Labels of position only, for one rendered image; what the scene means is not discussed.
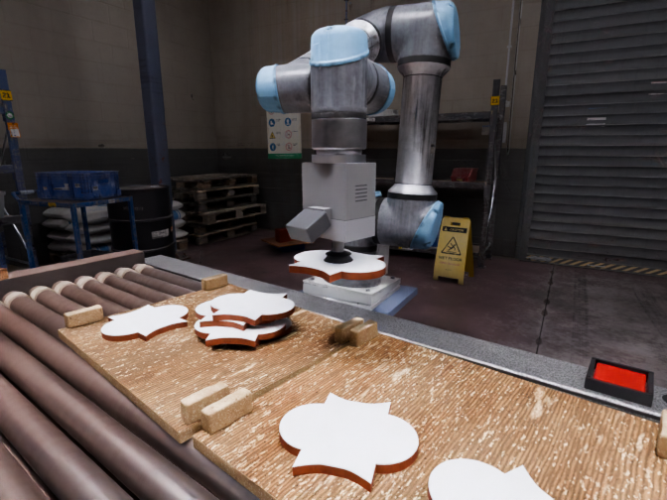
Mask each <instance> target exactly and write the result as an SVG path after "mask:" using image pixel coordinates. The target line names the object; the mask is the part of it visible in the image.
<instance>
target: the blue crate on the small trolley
mask: <svg viewBox="0 0 667 500"><path fill-rule="evenodd" d="M118 172H119V171H57V172H40V173H35V176H36V177H35V179H36V180H37V188H38V191H37V194H38V198H40V199H60V200H87V201H89V200H96V199H103V198H110V197H117V196H119V195H121V189H119V186H120V184H119V180H118V177H119V176H118Z"/></svg>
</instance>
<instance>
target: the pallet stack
mask: <svg viewBox="0 0 667 500"><path fill-rule="evenodd" d="M256 177H257V175H254V174H204V175H192V176H180V177H171V182H176V185H175V186H172V192H173V193H174V195H172V197H173V199H174V200H175V201H178V202H180V203H182V204H183V205H184V206H182V207H181V208H179V210H181V211H183V212H184V213H185V214H186V216H184V217H183V218H181V219H182V220H184V221H185V222H186V224H185V225H184V226H182V227H179V229H182V230H185V231H187V232H188V235H186V236H184V237H185V238H188V242H191V241H196V243H197V244H196V245H197V246H201V245H204V244H209V243H213V242H217V241H221V240H225V239H229V238H232V237H236V236H240V235H244V234H248V233H251V232H254V231H257V225H256V223H257V222H255V215H258V214H263V213H266V212H267V211H266V203H256V202H257V198H256V194H258V193H259V189H258V188H259V185H255V184H257V178H256ZM240 178H247V183H245V184H240V183H241V179H240ZM222 180H224V183H223V182H222ZM218 183H219V184H218ZM244 188H248V191H249V193H243V192H244ZM242 197H246V201H247V202H242V201H241V198H242ZM250 207H255V211H254V210H244V209H245V208H250ZM243 217H245V220H243V221H241V220H239V218H243ZM243 226H248V227H247V230H248V231H244V232H240V233H236V234H235V233H234V231H235V230H239V229H241V227H243ZM219 234H223V237H220V238H217V239H213V240H209V241H208V239H207V238H208V237H210V236H214V235H219Z"/></svg>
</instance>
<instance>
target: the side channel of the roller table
mask: <svg viewBox="0 0 667 500"><path fill-rule="evenodd" d="M135 264H145V257H144V252H143V251H139V250H135V249H131V250H125V251H120V252H115V253H110V254H104V255H99V256H94V257H88V258H83V259H78V260H73V261H67V262H62V263H58V264H53V265H47V266H42V267H37V268H32V269H26V270H21V271H16V272H11V273H8V277H9V278H8V279H5V280H2V281H0V301H1V302H2V299H3V297H4V296H5V295H6V294H7V293H9V292H22V293H25V294H26V295H28V293H29V291H30V290H31V289H32V288H33V287H36V286H43V287H48V288H52V286H53V284H54V283H56V282H58V281H69V282H72V283H73V282H74V280H75V279H76V278H78V277H80V276H85V277H92V278H94V277H95V275H96V274H97V273H99V272H110V273H114V271H115V270H116V269H118V268H129V269H131V268H132V267H133V266H134V265H135Z"/></svg>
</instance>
